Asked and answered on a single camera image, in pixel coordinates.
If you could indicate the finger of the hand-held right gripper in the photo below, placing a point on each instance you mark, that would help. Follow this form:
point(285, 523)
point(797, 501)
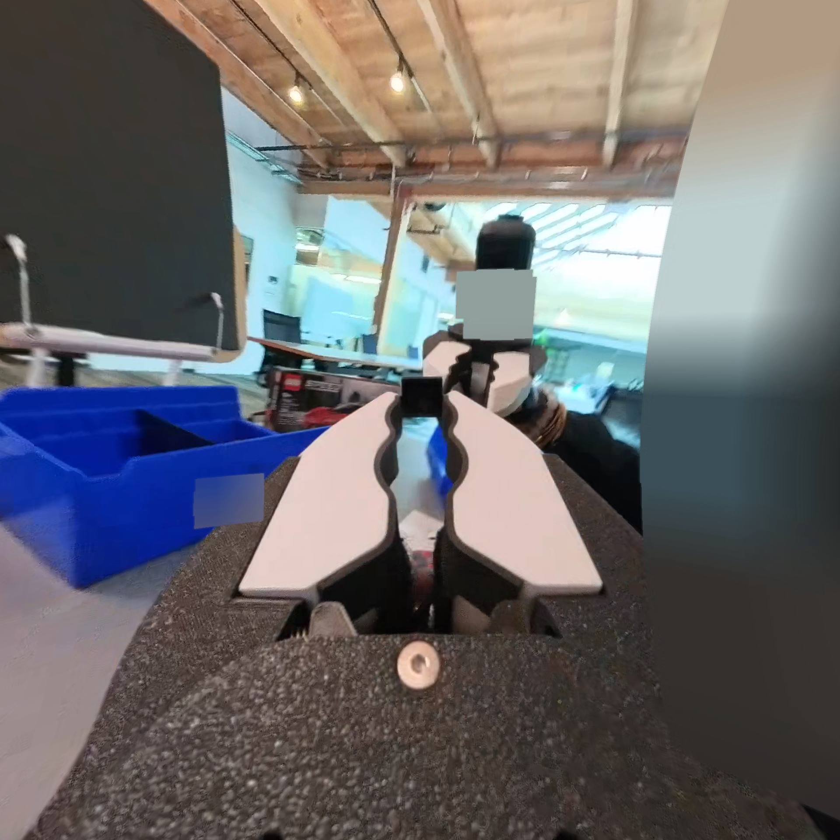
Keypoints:
point(441, 364)
point(512, 384)

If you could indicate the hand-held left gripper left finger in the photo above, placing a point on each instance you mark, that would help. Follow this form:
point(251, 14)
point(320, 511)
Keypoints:
point(328, 512)

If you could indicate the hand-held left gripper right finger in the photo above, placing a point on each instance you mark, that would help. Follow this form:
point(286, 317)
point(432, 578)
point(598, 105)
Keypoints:
point(518, 512)

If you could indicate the black square lego piece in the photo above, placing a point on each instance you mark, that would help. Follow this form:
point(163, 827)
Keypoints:
point(420, 397)

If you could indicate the person's right forearm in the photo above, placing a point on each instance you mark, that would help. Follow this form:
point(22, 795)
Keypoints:
point(597, 459)

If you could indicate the black lego set box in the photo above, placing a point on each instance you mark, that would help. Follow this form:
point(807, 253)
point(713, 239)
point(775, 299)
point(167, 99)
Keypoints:
point(308, 400)

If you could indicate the person's right hand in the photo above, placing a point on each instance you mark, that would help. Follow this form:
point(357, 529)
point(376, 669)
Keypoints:
point(535, 407)

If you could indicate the wooden office desk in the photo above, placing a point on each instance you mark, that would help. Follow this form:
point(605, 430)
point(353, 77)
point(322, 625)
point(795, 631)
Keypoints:
point(341, 354)

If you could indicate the black office chair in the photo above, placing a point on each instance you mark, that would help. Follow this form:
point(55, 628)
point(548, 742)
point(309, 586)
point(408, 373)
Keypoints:
point(281, 334)

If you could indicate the ceiling track spotlight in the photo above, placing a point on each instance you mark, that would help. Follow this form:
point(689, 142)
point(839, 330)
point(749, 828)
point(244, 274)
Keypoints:
point(296, 94)
point(397, 82)

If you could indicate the blue divided plastic bin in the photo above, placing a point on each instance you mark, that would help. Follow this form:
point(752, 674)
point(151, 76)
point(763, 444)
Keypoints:
point(98, 499)

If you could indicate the white bar lamp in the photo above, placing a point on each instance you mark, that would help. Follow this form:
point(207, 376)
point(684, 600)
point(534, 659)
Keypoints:
point(111, 342)

